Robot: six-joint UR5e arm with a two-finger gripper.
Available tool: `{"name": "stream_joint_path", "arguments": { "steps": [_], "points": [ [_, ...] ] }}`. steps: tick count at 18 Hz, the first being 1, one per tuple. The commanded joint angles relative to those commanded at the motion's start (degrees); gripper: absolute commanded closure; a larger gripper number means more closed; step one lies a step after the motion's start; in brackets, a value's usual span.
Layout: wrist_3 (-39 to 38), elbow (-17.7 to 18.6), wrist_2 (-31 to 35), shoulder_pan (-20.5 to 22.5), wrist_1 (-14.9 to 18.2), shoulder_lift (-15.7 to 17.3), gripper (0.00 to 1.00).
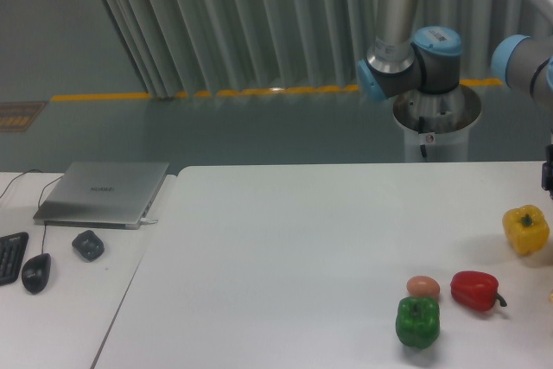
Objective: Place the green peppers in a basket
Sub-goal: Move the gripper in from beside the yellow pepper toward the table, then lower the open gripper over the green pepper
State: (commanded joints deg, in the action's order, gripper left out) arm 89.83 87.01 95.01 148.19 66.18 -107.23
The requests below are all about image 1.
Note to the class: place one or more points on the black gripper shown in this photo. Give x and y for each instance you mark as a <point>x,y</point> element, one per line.
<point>547,171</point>

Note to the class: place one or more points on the green bell pepper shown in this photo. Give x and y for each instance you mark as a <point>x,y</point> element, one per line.
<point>418,321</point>

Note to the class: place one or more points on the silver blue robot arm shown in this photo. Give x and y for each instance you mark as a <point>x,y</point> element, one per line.
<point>430,60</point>

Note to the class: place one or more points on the yellow bell pepper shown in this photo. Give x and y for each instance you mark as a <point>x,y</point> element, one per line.
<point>526,229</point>

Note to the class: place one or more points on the red bell pepper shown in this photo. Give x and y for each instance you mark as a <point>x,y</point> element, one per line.
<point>476,290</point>

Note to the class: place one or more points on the brown egg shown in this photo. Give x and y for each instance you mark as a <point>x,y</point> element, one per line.
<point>423,286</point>

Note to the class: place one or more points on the grey pleated curtain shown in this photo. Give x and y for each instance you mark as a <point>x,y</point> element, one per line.
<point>192,46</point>

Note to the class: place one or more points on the silver closed laptop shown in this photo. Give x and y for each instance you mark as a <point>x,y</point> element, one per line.
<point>103,194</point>

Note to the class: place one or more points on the small black case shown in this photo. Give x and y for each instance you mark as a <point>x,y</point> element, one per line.
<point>89,246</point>

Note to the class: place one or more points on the black computer mouse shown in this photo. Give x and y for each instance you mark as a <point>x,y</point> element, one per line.
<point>36,272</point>

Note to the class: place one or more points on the black keyboard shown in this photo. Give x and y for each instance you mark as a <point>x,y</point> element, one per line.
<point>12,250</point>

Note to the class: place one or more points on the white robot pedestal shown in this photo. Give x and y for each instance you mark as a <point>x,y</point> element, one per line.
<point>437,127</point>

